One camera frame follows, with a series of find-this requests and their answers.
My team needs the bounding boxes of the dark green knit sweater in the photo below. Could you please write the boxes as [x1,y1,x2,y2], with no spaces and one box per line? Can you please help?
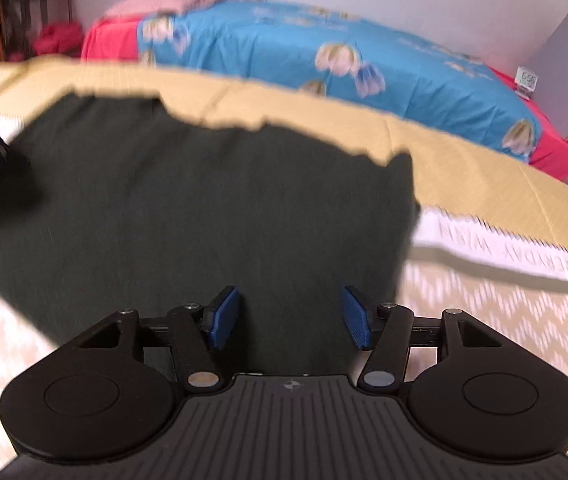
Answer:
[0,93,418,375]

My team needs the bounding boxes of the red bags pile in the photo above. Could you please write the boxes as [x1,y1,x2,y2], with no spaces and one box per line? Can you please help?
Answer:
[32,21,83,56]

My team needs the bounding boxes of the red bed sheet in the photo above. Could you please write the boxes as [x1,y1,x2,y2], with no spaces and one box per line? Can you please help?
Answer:
[81,15,568,181]

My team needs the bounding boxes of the small white digital clock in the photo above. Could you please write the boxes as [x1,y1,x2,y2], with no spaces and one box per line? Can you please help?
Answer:
[514,66,538,99]

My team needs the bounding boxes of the pink pillow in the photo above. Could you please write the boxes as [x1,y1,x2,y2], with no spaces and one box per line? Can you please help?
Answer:
[104,0,223,18]

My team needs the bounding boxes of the blue floral quilt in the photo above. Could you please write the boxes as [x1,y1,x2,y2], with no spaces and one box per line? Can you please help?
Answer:
[136,0,542,162]

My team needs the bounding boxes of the patterned yellow beige bedspread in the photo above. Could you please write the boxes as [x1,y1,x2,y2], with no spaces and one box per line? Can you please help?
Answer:
[0,54,568,476]

